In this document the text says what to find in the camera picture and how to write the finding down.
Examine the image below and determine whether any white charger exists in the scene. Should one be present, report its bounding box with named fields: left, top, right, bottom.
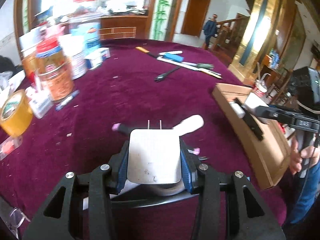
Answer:
left=229, top=101, right=246, bottom=119

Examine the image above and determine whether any black tape roll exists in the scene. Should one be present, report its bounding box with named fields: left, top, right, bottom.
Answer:
left=150, top=181, right=185, bottom=197

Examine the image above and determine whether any small white bottle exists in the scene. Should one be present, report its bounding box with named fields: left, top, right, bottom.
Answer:
left=172, top=115, right=204, bottom=137

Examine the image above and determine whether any black marker pink cap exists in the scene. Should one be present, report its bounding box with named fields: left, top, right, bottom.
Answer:
left=112, top=123, right=133, bottom=135

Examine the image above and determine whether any white power adapter cube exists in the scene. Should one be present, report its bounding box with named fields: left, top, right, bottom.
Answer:
left=127, top=121, right=182, bottom=185

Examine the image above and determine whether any black marker pen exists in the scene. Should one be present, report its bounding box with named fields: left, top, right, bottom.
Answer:
left=234, top=98, right=264, bottom=141

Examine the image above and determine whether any blue sleeved forearm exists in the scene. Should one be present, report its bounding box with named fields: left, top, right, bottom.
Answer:
left=286, top=163, right=319, bottom=224

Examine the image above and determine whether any person's right hand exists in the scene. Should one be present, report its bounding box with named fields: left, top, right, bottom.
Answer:
left=289, top=137, right=319, bottom=175

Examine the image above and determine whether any cardboard tray box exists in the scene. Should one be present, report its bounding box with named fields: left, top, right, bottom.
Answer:
left=213, top=83, right=290, bottom=190

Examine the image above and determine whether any green black pen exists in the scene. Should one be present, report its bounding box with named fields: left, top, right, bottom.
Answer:
left=183, top=62, right=214, bottom=70

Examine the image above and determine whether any yellow tape roll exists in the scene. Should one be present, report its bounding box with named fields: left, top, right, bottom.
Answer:
left=1, top=89, right=33, bottom=137

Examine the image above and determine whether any person in dark jacket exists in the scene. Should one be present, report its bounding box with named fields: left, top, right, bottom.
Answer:
left=203, top=14, right=217, bottom=50

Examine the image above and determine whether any orange labelled jar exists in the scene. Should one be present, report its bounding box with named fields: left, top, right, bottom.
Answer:
left=35, top=36, right=74, bottom=101

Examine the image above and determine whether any blue white pen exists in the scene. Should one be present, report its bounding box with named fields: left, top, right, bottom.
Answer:
left=158, top=50, right=184, bottom=63

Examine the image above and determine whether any thin black pen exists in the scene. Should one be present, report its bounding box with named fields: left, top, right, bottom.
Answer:
left=154, top=66, right=180, bottom=82

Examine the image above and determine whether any maroon table cloth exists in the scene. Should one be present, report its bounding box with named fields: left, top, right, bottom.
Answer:
left=0, top=38, right=288, bottom=240

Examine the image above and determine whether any white labelled bottle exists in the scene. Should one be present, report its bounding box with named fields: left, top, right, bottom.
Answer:
left=58, top=34, right=87, bottom=80

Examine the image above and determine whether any wooden sideboard cabinet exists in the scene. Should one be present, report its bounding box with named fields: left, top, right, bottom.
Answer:
left=99, top=15, right=149, bottom=41

